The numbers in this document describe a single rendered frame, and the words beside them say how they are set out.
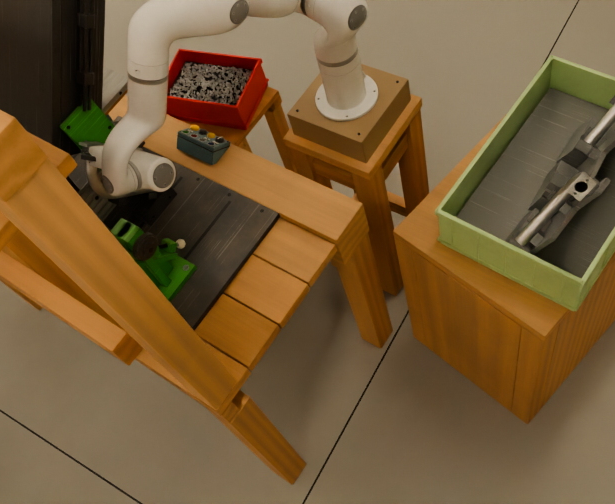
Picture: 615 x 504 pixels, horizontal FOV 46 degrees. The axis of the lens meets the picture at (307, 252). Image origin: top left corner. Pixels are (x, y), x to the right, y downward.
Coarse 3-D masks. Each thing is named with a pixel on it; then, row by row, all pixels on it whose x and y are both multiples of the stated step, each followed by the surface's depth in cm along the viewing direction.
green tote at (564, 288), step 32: (544, 64) 207; (576, 64) 205; (576, 96) 214; (608, 96) 205; (512, 128) 207; (480, 160) 198; (448, 192) 192; (448, 224) 192; (480, 256) 196; (512, 256) 184; (608, 256) 189; (544, 288) 187; (576, 288) 176
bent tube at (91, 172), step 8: (80, 144) 193; (88, 144) 191; (96, 144) 193; (88, 160) 194; (88, 168) 194; (96, 168) 196; (88, 176) 195; (96, 176) 196; (96, 184) 197; (96, 192) 199; (104, 192) 199; (136, 192) 207; (144, 192) 209
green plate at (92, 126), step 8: (72, 112) 192; (80, 112) 193; (88, 112) 194; (96, 112) 196; (64, 120) 191; (72, 120) 192; (80, 120) 193; (88, 120) 195; (96, 120) 197; (104, 120) 198; (64, 128) 191; (72, 128) 192; (80, 128) 194; (88, 128) 196; (96, 128) 197; (104, 128) 199; (112, 128) 201; (72, 136) 193; (80, 136) 195; (88, 136) 196; (96, 136) 198; (104, 136) 200
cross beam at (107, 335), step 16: (0, 256) 172; (0, 272) 170; (16, 272) 169; (32, 272) 168; (16, 288) 174; (32, 288) 165; (48, 288) 164; (48, 304) 162; (64, 304) 161; (80, 304) 160; (64, 320) 164; (80, 320) 158; (96, 320) 158; (96, 336) 156; (112, 336) 155; (128, 336) 155; (112, 352) 155; (128, 352) 158
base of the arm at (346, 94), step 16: (320, 64) 202; (352, 64) 201; (336, 80) 204; (352, 80) 205; (368, 80) 218; (320, 96) 219; (336, 96) 210; (352, 96) 210; (368, 96) 215; (320, 112) 216; (336, 112) 214; (352, 112) 213
